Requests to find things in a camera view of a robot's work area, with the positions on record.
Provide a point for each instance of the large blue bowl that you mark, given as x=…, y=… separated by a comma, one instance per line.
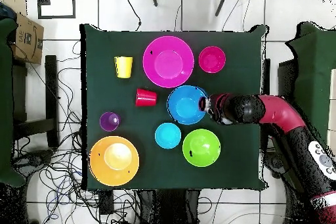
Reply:
x=185, y=105

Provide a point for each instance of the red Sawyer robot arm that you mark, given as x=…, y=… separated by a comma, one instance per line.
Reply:
x=281, y=113

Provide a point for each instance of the green bowl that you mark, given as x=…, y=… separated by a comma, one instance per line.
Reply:
x=201, y=147

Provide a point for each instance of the small crimson bowl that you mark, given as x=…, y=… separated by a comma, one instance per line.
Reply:
x=212, y=59

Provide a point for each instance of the small light blue bowl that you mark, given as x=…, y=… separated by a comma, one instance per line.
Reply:
x=168, y=135

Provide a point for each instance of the dark green tablecloth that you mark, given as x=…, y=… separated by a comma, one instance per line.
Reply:
x=241, y=76

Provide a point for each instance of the large pink bowl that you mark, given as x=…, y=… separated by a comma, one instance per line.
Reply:
x=168, y=62

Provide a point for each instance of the red cup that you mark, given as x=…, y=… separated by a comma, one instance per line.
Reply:
x=145, y=98

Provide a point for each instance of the black chair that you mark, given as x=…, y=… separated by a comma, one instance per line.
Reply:
x=286, y=82

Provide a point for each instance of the yellow cup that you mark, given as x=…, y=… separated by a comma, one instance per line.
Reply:
x=123, y=67

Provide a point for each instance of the purple cup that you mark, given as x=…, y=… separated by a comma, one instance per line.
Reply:
x=109, y=121

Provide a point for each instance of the large orange bowl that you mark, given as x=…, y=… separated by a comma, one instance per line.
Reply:
x=114, y=161

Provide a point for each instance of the green clothed side table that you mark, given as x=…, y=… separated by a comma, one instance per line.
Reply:
x=312, y=76
x=5, y=103

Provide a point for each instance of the black power adapter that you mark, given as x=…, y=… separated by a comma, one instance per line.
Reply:
x=106, y=204

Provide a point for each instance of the cardboard box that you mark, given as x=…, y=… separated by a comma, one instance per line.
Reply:
x=29, y=42

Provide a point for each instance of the black stool frame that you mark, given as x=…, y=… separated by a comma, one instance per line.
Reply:
x=51, y=90

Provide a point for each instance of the black pedestal leg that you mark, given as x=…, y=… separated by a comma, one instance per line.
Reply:
x=34, y=158

